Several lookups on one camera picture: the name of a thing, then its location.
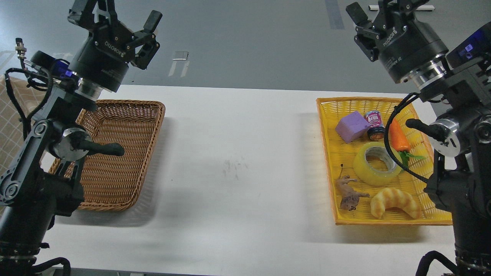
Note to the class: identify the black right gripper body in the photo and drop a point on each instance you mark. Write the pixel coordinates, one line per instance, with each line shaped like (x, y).
(407, 46)

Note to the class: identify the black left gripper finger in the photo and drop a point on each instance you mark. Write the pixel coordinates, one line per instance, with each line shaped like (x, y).
(146, 40)
(90, 14)

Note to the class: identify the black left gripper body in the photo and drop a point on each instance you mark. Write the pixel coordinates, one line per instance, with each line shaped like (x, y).
(105, 57)

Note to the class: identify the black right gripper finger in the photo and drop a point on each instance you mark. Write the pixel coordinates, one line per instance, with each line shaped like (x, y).
(369, 34)
(392, 11)

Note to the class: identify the yellow tape roll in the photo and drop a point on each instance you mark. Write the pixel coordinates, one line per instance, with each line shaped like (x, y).
(373, 165)

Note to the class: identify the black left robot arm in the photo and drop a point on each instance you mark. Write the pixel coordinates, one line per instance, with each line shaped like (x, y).
(43, 180)

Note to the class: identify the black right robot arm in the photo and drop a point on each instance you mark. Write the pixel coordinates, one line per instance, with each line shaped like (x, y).
(460, 184)

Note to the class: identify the beige checkered cloth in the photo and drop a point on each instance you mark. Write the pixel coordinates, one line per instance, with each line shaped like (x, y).
(11, 130)

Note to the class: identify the small pink can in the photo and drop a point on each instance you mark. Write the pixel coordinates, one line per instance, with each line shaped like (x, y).
(376, 129)

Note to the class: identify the purple foam block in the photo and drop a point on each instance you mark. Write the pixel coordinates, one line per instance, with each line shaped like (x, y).
(352, 127)

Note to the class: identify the orange toy carrot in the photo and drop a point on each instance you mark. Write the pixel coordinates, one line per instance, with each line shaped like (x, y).
(401, 144)

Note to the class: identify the brown wicker basket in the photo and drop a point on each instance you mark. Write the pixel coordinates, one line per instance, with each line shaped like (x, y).
(126, 131)

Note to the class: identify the yellow plastic basket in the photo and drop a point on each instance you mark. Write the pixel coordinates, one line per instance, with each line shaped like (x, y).
(330, 111)

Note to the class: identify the toy croissant bread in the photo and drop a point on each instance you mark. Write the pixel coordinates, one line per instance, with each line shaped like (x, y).
(389, 197)

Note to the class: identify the brown toy lion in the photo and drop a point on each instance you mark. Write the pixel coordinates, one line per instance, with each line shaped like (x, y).
(350, 197)

